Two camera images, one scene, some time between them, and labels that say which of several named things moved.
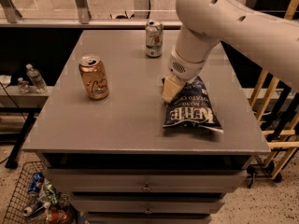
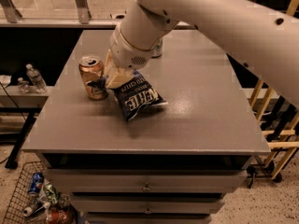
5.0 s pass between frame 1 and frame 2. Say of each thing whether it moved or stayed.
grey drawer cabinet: stayed
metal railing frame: stayed
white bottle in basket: stayed
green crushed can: stayed
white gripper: moved
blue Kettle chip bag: moved
